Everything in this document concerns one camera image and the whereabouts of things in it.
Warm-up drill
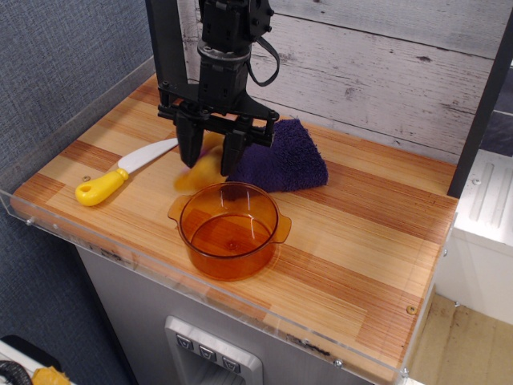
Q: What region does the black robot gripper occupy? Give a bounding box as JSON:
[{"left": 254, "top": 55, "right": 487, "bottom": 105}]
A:
[{"left": 159, "top": 46, "right": 279, "bottom": 176}]

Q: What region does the yellow plush cheese toy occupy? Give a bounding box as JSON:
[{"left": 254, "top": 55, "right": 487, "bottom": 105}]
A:
[{"left": 174, "top": 132, "right": 227, "bottom": 193}]

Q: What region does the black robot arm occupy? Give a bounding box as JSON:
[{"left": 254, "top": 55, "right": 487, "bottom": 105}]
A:
[{"left": 146, "top": 1, "right": 279, "bottom": 176}]

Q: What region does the purple folded cloth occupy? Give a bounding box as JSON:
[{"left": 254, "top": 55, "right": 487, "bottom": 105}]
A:
[{"left": 228, "top": 119, "right": 329, "bottom": 193}]

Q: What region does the orange transparent plastic pot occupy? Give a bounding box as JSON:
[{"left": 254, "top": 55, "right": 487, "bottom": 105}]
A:
[{"left": 168, "top": 182, "right": 292, "bottom": 281}]

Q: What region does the grey toy fridge cabinet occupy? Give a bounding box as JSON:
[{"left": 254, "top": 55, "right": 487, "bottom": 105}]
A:
[{"left": 78, "top": 248, "right": 365, "bottom": 384}]

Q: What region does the clear acrylic table guard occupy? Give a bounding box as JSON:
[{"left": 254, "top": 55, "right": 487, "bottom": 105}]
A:
[{"left": 1, "top": 77, "right": 457, "bottom": 384}]

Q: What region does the silver dispenser button panel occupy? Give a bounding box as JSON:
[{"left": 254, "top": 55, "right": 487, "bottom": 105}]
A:
[{"left": 164, "top": 316, "right": 264, "bottom": 384}]

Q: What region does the white grey side appliance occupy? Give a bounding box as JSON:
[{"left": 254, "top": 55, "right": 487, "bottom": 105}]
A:
[{"left": 434, "top": 150, "right": 512, "bottom": 324}]

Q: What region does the black yellow object bottom left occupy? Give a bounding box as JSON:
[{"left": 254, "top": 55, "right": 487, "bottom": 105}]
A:
[{"left": 1, "top": 335, "right": 73, "bottom": 384}]

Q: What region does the black left frame post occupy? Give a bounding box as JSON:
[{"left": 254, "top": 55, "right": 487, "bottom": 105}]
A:
[{"left": 145, "top": 0, "right": 188, "bottom": 107}]

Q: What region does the black frame post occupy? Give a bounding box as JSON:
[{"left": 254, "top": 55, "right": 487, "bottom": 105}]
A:
[
  {"left": 447, "top": 12, "right": 512, "bottom": 198},
  {"left": 145, "top": 0, "right": 188, "bottom": 107}
]

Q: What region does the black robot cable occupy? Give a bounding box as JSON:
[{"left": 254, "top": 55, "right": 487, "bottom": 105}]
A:
[{"left": 246, "top": 35, "right": 281, "bottom": 87}]

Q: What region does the yellow handled white toy knife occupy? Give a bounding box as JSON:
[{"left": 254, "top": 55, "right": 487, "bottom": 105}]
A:
[{"left": 75, "top": 138, "right": 178, "bottom": 207}]

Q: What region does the black right frame post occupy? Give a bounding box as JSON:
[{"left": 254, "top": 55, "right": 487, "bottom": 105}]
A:
[{"left": 447, "top": 12, "right": 512, "bottom": 198}]

